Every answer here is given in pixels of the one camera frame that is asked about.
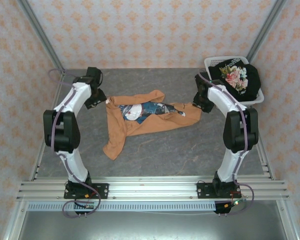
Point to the aluminium mounting rail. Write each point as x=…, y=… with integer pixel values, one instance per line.
x=152, y=190

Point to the aluminium frame post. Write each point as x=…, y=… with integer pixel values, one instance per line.
x=267, y=27
x=40, y=35

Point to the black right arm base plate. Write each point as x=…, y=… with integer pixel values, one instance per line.
x=203, y=191

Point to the white plastic basket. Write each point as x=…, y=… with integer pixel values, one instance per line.
x=211, y=61

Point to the orange printed t-shirt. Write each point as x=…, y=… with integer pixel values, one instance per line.
x=120, y=125

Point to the black floral print t-shirt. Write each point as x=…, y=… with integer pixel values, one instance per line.
x=251, y=85

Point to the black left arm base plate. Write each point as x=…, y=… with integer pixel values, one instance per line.
x=102, y=191

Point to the steel sheet panel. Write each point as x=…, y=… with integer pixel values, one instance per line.
x=150, y=227

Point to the small circuit board with led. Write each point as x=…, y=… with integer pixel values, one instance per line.
x=236, y=202

